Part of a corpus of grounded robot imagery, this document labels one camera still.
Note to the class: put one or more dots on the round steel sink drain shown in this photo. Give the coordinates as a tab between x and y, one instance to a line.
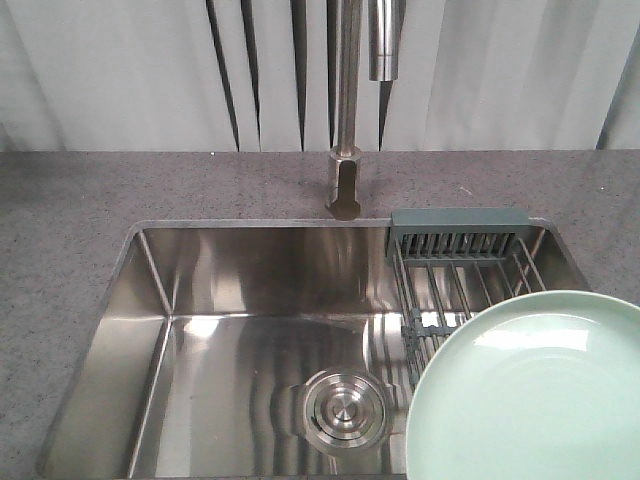
342	410

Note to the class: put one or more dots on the stainless steel faucet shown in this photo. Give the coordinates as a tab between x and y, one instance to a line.
384	26

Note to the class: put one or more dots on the stainless steel sink basin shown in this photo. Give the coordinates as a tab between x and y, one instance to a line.
208	325

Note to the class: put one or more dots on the white pleated curtain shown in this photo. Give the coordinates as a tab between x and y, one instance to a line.
260	76

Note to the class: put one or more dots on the light green round plate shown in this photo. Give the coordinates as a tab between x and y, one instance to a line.
542	386

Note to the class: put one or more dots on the grey green dish rack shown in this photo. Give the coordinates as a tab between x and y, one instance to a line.
438	255

